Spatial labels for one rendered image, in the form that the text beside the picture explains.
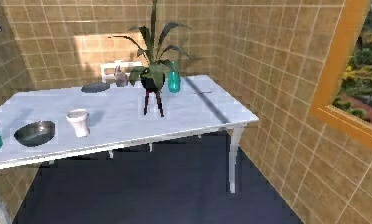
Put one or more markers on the white dining table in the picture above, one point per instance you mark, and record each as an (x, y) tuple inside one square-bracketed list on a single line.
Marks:
[(120, 110)]

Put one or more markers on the dark grey plate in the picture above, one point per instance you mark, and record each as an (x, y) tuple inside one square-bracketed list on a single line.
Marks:
[(95, 87)]

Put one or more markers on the dark thin utensil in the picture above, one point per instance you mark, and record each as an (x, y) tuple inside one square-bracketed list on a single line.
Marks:
[(202, 92)]

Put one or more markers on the green house plant black pot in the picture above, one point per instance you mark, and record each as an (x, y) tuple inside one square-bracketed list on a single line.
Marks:
[(153, 71)]

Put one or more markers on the white cup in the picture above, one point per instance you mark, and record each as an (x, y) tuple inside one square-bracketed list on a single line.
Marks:
[(79, 122)]

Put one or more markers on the orange framed window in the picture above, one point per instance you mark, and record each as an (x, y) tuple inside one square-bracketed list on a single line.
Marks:
[(340, 73)]

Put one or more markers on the grey metal bowl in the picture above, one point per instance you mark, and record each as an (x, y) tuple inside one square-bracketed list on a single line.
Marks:
[(35, 133)]

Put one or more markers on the grey small vase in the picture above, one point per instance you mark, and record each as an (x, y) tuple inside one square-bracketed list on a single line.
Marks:
[(121, 78)]

